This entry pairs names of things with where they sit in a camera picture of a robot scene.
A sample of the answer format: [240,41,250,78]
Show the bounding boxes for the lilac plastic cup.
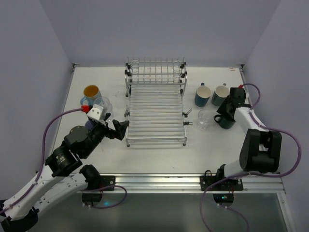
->
[84,120,96,130]

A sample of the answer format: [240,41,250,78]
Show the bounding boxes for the grey faceted ceramic mug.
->
[211,83,229,106]

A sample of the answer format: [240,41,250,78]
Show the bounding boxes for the dark green ceramic mug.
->
[214,115,235,130]

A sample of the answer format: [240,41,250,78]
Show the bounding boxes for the clear faceted glass front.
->
[94,97,113,122]

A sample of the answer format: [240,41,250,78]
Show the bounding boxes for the dark blue faceted mug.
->
[195,83,212,107]

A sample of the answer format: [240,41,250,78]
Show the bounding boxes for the blue butterfly ceramic mug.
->
[80,85,101,106]

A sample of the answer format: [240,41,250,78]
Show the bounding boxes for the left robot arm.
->
[0,120,129,232]

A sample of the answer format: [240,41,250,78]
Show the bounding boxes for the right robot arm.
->
[214,87,282,180]

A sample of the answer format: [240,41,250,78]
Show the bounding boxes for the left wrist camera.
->
[86,104,107,126]

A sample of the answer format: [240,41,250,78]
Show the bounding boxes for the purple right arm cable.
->
[238,83,303,178]

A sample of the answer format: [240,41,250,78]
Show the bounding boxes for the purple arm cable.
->
[238,83,303,178]
[0,105,89,216]

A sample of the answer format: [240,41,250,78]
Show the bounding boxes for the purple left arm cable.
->
[0,105,89,216]

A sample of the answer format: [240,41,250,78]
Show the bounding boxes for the silver wire dish rack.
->
[125,58,188,147]

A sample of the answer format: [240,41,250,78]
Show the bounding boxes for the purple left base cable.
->
[82,185,128,209]

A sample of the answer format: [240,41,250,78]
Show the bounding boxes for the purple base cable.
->
[200,173,256,232]
[82,185,128,209]

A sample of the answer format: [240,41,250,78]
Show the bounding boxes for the aluminium frame rail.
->
[31,173,285,194]

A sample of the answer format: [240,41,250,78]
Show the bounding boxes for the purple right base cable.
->
[200,173,256,232]

